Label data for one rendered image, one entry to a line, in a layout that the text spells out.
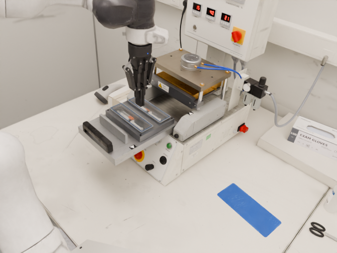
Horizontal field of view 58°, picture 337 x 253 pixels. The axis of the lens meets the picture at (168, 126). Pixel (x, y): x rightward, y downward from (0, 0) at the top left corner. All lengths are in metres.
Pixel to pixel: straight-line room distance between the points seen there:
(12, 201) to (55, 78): 2.01
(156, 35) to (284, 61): 0.83
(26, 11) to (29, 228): 0.50
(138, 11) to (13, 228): 0.62
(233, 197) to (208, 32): 0.66
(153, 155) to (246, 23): 0.60
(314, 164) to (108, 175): 0.85
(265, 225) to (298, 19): 0.90
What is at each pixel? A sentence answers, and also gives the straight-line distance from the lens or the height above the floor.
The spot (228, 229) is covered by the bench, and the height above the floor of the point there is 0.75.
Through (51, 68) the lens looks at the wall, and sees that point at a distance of 2.59.
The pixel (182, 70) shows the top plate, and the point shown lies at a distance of 1.18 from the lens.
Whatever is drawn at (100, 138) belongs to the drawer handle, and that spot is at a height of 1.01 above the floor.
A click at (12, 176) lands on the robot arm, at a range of 0.66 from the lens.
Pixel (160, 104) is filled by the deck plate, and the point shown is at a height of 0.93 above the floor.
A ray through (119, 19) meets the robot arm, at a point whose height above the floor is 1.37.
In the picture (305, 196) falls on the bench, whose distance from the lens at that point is 1.32.
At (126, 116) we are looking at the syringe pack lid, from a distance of 1.09.
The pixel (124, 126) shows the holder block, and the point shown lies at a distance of 1.08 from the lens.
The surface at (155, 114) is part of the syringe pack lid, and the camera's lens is 1.11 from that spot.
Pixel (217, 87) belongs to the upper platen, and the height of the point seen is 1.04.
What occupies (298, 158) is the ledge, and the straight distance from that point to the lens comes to 1.40.
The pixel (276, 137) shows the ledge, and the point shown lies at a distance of 1.46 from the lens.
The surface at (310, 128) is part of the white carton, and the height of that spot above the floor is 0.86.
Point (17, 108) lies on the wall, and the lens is 2.60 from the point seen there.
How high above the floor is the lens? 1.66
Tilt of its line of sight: 39 degrees down
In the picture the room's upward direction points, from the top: 5 degrees clockwise
